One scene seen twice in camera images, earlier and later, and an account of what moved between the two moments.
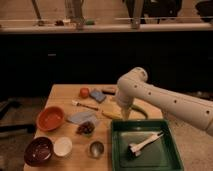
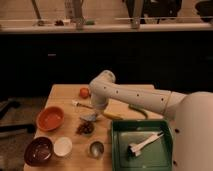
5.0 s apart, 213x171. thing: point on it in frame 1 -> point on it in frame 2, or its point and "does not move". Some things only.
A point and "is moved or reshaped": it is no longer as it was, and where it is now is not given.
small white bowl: (62, 146) does not move
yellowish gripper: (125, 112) -> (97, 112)
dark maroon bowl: (38, 150) does not move
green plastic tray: (158, 155) does not move
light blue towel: (83, 116) is moved or reshaped
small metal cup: (96, 149) does not move
